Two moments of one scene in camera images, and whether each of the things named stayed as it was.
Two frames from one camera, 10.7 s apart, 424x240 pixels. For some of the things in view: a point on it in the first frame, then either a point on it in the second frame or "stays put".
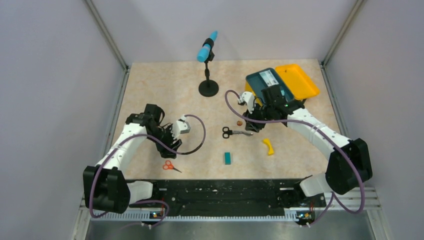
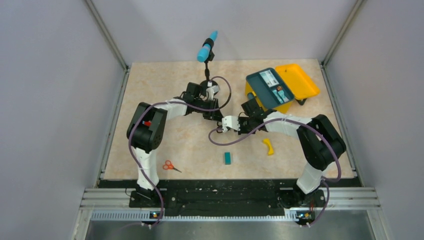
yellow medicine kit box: (298, 85) stays put
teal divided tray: (262, 79) stays put
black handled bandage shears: (226, 132) to (219, 124)
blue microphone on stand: (208, 88) stays put
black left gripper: (165, 152) to (213, 115)
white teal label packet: (269, 78) stays put
